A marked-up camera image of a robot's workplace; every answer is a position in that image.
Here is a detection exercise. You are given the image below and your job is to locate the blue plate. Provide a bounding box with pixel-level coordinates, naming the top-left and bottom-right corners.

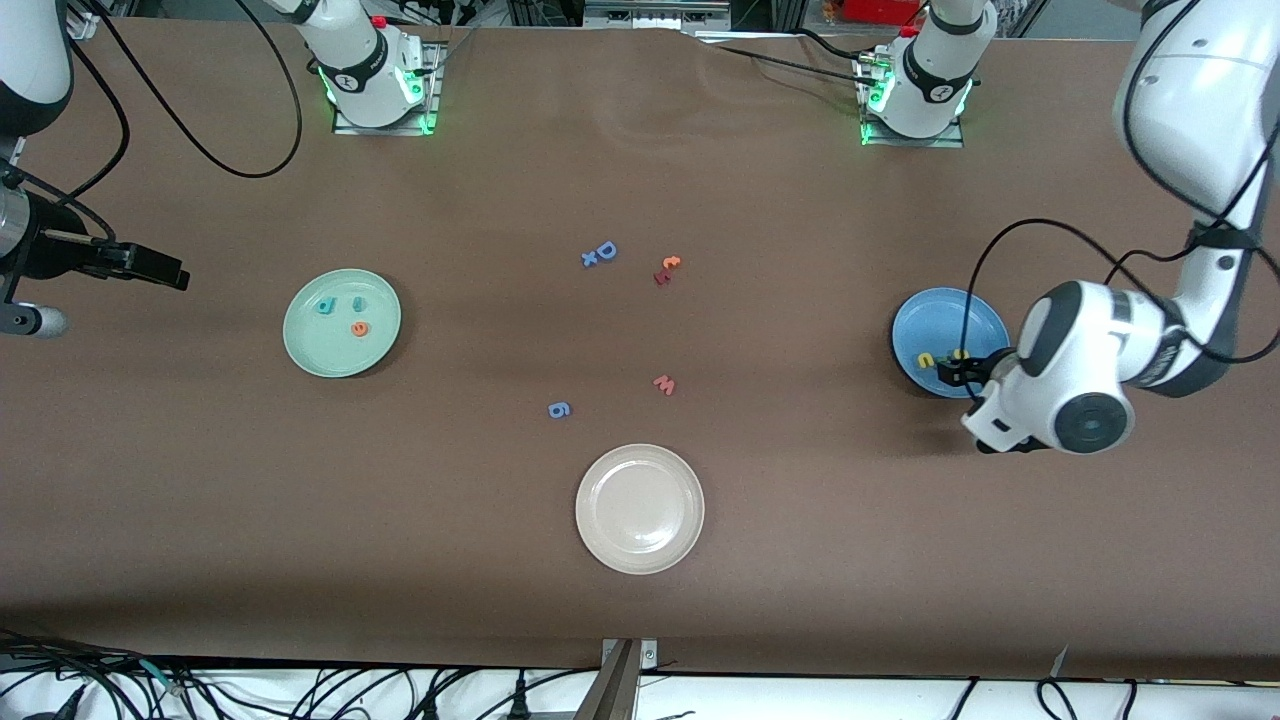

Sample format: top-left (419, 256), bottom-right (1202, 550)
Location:
top-left (891, 288), bottom-right (1012, 400)

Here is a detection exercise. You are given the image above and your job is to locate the light green plate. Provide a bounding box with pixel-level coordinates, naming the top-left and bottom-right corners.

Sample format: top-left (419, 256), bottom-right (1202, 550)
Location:
top-left (282, 268), bottom-right (403, 379)

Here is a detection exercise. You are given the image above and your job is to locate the beige plate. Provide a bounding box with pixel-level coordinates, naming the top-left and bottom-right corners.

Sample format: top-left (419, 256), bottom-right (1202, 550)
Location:
top-left (575, 443), bottom-right (706, 576)

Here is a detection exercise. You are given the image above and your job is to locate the red box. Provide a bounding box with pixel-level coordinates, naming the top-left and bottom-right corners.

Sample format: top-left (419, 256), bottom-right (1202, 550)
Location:
top-left (840, 0), bottom-right (926, 26)

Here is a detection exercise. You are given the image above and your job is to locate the brown table cover sheet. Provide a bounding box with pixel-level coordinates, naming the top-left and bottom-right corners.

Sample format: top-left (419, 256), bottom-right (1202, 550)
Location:
top-left (0, 15), bottom-right (1280, 681)

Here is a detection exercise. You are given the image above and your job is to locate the grey metal box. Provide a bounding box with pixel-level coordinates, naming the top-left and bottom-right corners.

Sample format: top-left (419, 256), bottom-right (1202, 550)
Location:
top-left (583, 0), bottom-right (733, 35)

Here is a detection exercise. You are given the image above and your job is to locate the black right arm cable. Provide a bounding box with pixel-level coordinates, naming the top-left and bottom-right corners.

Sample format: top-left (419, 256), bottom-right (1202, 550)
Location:
top-left (0, 0), bottom-right (303, 241)

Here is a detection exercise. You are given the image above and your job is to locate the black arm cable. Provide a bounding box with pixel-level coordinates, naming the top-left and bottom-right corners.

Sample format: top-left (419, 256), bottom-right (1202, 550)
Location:
top-left (0, 0), bottom-right (303, 241)
top-left (965, 0), bottom-right (1280, 406)

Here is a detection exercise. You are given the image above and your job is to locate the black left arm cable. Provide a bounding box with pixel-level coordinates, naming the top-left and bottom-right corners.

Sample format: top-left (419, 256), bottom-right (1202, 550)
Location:
top-left (965, 0), bottom-right (1280, 406)

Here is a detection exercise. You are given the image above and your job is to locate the aluminium frame rail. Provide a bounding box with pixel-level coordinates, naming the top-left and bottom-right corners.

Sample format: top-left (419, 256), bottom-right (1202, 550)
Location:
top-left (55, 0), bottom-right (101, 41)

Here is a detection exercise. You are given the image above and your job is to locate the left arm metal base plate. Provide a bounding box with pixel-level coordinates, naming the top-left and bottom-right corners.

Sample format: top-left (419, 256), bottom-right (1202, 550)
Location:
top-left (858, 55), bottom-right (966, 149)

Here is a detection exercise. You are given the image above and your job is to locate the looped black cable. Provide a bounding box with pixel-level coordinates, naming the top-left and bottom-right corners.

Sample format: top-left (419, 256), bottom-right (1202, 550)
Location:
top-left (1036, 677), bottom-right (1081, 720)

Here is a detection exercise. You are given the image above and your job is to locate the black base cable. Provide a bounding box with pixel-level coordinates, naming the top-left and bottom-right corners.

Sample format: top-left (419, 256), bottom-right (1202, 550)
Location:
top-left (790, 28), bottom-right (869, 61)
top-left (715, 44), bottom-right (881, 86)

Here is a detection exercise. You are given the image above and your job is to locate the teal plug cable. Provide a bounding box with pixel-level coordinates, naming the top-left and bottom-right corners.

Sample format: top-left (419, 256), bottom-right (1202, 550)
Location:
top-left (130, 655), bottom-right (191, 696)

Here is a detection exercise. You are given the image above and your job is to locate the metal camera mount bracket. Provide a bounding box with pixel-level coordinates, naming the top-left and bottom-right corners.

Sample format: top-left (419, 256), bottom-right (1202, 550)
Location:
top-left (573, 638), bottom-right (659, 720)

